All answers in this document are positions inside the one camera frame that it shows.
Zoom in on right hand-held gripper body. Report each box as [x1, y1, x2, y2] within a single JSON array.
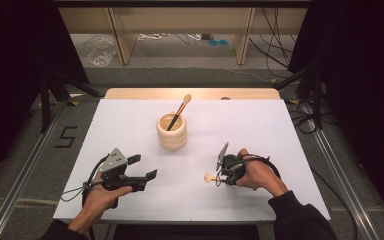
[[215, 142, 248, 187]]

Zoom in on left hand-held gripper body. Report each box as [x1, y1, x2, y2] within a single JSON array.
[[90, 147, 148, 193]]

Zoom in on black makeup brush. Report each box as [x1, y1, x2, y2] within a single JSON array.
[[203, 172, 227, 184], [166, 93, 193, 132]]

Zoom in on cream ribbed cup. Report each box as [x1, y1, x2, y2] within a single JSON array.
[[155, 111, 188, 151]]

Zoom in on person's right hand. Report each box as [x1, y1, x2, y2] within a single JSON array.
[[235, 147, 290, 198]]

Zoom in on person's left hand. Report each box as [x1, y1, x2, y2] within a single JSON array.
[[78, 184, 134, 229]]

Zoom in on white board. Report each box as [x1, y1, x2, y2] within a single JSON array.
[[52, 98, 332, 224]]

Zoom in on wooden table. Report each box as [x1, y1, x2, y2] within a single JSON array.
[[104, 87, 282, 101]]

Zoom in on black metal stand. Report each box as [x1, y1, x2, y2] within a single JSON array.
[[272, 61, 325, 131], [39, 68, 103, 134]]

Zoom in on clear plastic bag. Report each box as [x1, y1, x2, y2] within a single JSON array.
[[86, 35, 118, 68]]

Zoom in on blue round discs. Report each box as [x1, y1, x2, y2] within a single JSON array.
[[208, 38, 230, 47]]

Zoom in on right hand-held gripper cable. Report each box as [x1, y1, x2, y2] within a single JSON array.
[[236, 153, 283, 181]]

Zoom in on hand-held gripper cable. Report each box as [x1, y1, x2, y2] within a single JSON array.
[[59, 155, 110, 203], [236, 153, 283, 181]]

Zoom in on left hand-held gripper cable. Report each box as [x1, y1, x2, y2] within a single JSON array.
[[59, 155, 110, 203]]

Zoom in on aluminium rail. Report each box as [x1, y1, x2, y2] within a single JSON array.
[[298, 99, 383, 240], [0, 101, 66, 240]]

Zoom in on black floor cable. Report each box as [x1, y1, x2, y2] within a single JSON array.
[[309, 166, 359, 240]]

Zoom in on wooden shelf frame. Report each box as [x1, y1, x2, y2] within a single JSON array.
[[57, 7, 308, 66]]

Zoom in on bundle of black cables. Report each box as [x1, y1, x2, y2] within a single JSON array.
[[248, 7, 298, 69]]

